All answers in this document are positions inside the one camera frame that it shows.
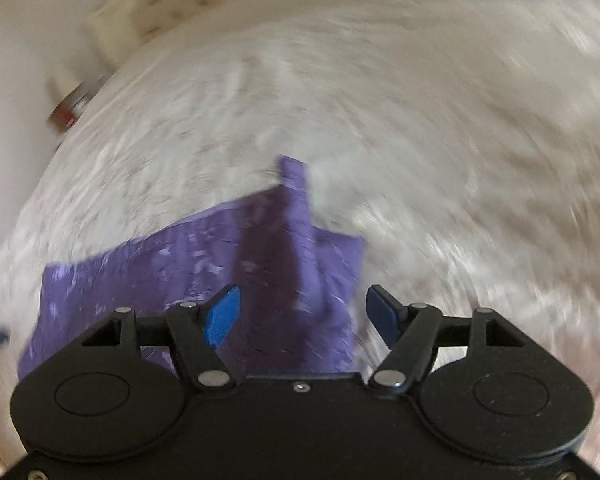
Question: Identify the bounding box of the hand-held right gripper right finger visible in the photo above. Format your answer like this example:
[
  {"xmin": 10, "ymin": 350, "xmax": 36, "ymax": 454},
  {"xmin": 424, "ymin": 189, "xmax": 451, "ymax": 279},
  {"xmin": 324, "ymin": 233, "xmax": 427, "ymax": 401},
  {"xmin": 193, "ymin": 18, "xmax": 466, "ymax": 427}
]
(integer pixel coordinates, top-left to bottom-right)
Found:
[{"xmin": 366, "ymin": 284, "xmax": 526, "ymax": 395}]

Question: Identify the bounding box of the purple hoodie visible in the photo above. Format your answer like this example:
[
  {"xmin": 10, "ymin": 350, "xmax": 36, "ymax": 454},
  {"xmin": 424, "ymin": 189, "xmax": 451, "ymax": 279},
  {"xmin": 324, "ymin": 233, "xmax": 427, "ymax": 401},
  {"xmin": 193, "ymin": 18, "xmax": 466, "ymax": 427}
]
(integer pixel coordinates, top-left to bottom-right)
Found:
[{"xmin": 17, "ymin": 155, "xmax": 367, "ymax": 382}]

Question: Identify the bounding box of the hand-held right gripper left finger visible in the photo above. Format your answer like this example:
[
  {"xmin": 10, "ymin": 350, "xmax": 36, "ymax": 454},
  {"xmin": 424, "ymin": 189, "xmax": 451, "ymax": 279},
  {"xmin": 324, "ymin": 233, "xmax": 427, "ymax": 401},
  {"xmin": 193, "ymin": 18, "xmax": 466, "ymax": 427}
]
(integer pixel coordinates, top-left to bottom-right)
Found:
[{"xmin": 81, "ymin": 284, "xmax": 242, "ymax": 395}]

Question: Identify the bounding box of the bed with cream bedspread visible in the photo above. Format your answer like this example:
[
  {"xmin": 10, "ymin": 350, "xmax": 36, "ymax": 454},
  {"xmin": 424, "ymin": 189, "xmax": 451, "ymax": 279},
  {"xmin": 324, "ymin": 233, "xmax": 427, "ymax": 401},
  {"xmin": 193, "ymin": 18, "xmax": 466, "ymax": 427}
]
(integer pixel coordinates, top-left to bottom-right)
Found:
[{"xmin": 0, "ymin": 0, "xmax": 600, "ymax": 476}]

